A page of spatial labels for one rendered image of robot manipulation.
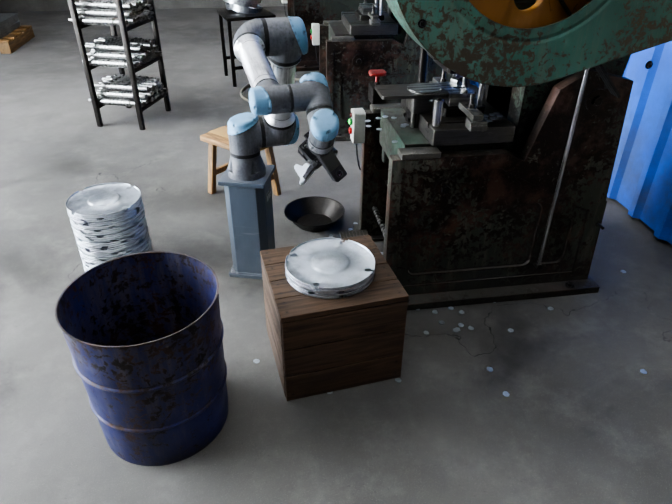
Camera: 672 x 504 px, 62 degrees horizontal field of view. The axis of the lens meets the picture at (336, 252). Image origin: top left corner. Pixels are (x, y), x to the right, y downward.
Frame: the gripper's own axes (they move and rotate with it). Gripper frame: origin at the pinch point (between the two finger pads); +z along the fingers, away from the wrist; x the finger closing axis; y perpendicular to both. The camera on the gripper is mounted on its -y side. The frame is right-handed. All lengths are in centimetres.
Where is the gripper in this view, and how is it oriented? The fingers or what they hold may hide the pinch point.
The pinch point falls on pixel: (319, 171)
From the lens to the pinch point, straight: 182.7
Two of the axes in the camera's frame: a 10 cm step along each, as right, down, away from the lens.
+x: -7.3, 6.5, -2.2
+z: -1.2, 1.9, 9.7
